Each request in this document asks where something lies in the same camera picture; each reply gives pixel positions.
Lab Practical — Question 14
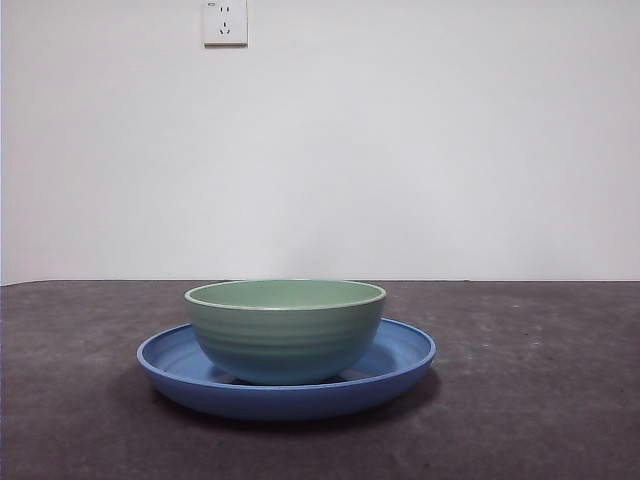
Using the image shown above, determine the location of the green bowl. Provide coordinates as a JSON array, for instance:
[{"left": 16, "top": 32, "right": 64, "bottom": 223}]
[{"left": 183, "top": 277, "right": 388, "bottom": 387}]

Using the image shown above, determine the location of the blue plate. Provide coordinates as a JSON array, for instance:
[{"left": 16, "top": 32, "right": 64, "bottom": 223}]
[{"left": 135, "top": 317, "right": 438, "bottom": 422}]

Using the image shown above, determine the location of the white wall socket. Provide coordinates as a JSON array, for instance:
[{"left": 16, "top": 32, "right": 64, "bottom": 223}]
[{"left": 202, "top": 0, "right": 250, "bottom": 50}]

